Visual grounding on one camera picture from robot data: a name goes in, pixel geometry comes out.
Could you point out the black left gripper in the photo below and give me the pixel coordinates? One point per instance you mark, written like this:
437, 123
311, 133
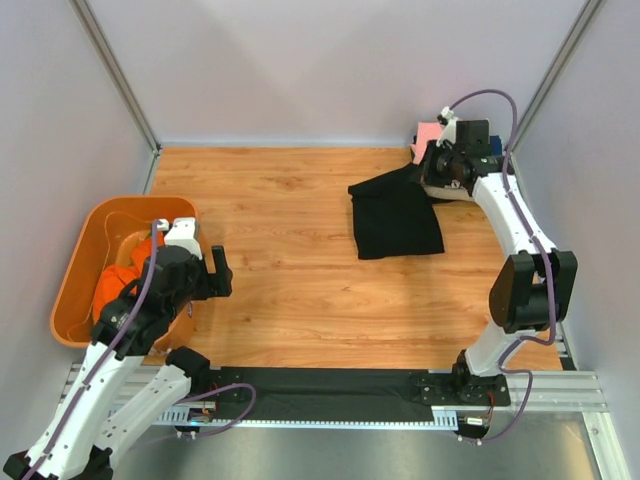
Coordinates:
218, 282

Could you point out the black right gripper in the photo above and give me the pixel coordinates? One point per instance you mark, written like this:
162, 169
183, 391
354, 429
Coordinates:
429, 154

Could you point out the black t-shirt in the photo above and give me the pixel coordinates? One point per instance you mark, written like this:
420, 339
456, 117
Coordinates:
393, 216

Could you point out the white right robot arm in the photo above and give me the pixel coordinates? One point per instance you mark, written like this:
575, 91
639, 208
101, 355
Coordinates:
532, 291

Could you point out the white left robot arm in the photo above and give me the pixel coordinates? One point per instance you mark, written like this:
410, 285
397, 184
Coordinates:
83, 441

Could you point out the beige folded t-shirt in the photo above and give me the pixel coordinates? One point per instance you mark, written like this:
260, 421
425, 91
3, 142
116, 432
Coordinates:
448, 193

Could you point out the navy folded t-shirt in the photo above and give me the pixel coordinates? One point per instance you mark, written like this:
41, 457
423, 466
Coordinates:
496, 145

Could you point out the pink folded t-shirt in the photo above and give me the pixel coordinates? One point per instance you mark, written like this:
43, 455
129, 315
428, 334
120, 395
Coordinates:
426, 131

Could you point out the orange t-shirt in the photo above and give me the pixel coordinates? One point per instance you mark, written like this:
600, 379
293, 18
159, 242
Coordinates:
115, 278

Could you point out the orange plastic basket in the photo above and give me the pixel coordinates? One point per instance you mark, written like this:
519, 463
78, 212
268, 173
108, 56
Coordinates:
107, 237

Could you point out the black cloth strip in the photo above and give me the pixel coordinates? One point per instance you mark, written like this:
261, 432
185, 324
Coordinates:
329, 395

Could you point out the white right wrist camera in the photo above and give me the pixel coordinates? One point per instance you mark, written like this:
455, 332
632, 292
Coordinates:
447, 120

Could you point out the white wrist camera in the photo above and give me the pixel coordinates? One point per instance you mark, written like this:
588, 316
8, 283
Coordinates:
447, 120
184, 233

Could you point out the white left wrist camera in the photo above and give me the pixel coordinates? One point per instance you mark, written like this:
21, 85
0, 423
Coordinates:
184, 233

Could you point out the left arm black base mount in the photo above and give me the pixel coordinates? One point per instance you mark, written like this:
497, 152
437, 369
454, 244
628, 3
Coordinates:
196, 370

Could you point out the right aluminium frame post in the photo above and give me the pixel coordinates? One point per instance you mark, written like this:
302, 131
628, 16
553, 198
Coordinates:
560, 152

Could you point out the aluminium frame post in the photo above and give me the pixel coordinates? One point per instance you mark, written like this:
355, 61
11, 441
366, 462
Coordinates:
560, 152
101, 44

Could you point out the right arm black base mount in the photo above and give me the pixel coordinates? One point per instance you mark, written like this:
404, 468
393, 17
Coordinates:
459, 389

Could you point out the aluminium front rail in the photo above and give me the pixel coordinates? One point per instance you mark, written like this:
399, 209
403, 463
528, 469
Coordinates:
549, 391

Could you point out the left aluminium frame post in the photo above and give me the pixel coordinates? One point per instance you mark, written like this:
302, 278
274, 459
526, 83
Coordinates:
101, 44

